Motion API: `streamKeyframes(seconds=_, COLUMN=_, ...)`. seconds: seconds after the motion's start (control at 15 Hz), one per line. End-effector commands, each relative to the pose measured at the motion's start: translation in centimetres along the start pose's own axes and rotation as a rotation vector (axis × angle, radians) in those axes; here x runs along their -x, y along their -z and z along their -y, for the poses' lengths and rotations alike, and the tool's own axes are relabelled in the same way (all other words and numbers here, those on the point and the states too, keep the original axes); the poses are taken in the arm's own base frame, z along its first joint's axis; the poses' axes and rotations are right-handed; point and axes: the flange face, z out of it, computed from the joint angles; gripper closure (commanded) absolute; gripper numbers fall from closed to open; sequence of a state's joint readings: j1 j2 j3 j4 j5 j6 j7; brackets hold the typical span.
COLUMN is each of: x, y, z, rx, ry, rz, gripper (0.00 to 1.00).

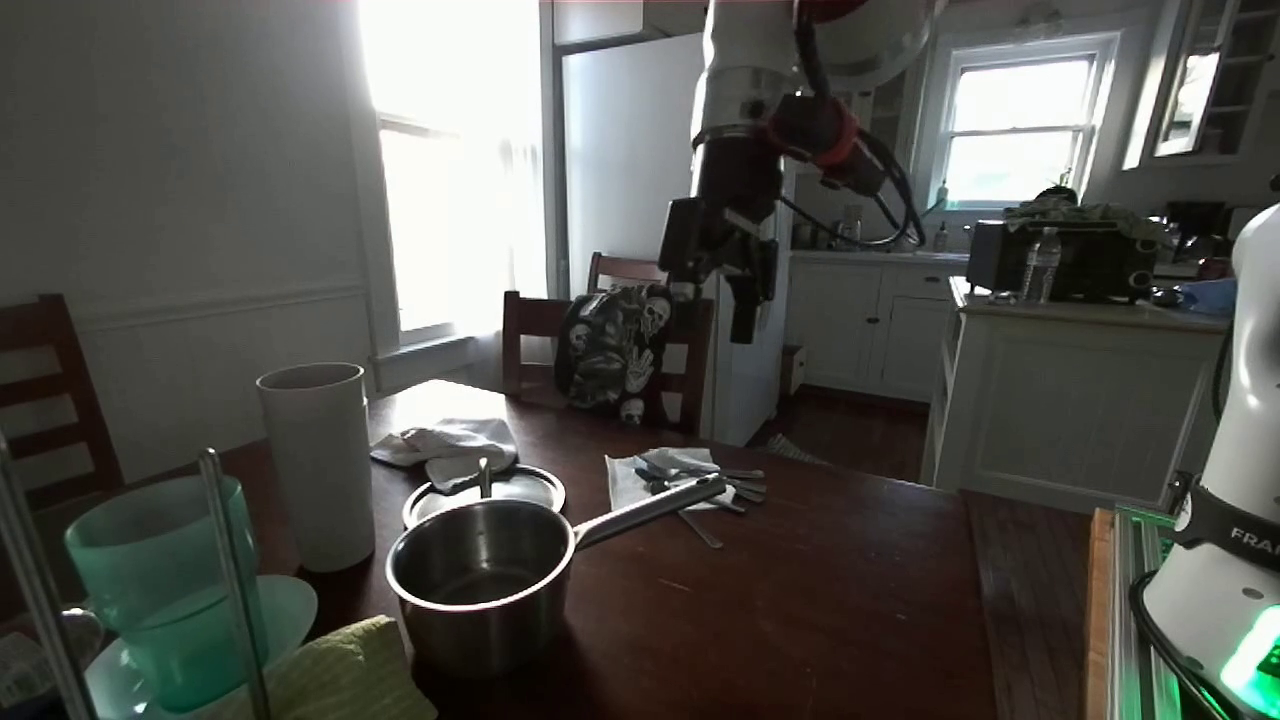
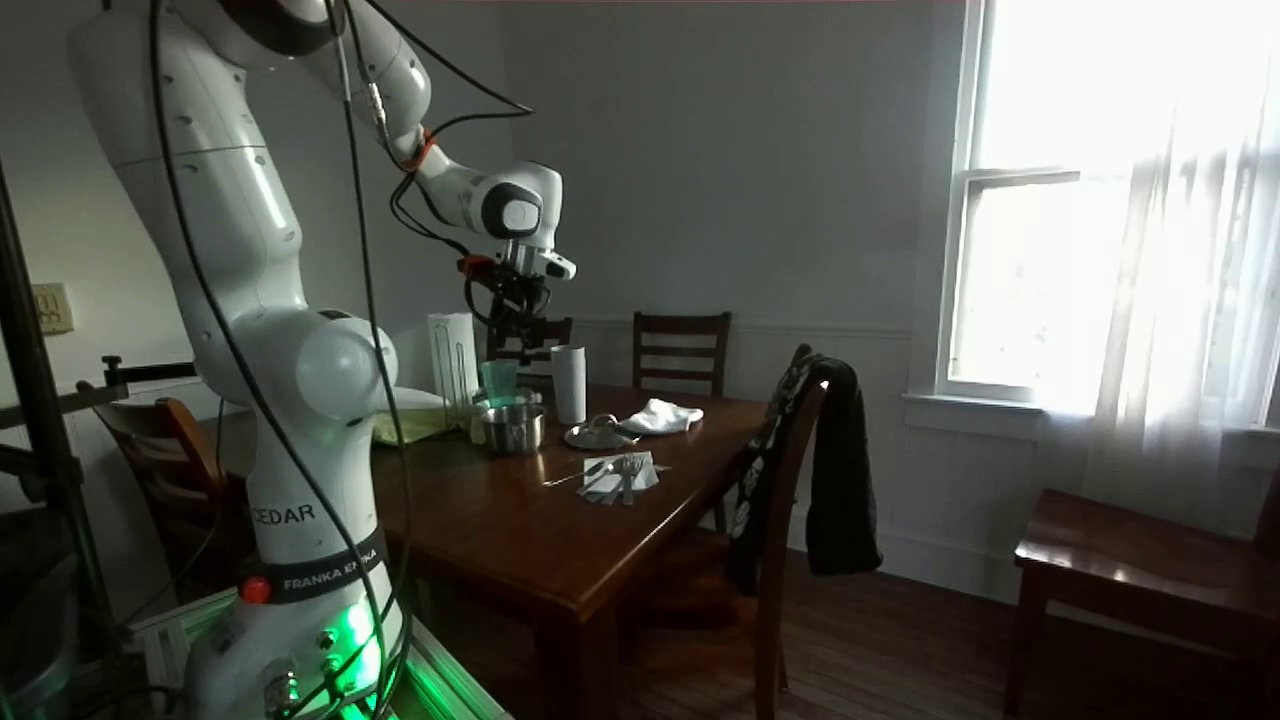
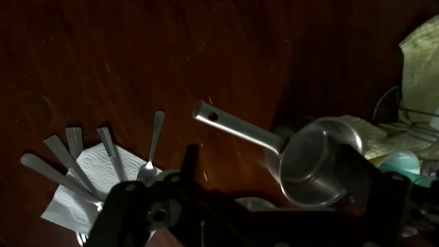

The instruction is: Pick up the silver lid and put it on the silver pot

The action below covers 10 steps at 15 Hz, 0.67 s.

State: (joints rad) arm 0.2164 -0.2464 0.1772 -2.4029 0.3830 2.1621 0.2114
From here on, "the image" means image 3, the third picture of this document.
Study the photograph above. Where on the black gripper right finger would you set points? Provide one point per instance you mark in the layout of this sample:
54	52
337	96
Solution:
364	182

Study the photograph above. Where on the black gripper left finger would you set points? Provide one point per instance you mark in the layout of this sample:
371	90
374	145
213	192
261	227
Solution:
191	166

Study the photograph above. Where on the teal plastic cup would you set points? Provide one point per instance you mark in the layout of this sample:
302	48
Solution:
400	162

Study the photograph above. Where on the white paper napkin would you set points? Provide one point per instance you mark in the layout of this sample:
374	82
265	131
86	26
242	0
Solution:
98	159

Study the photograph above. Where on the silver fork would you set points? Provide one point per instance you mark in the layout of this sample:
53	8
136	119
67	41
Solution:
75	138

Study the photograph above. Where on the yellow-green cloth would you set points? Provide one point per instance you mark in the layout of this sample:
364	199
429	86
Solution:
420	68

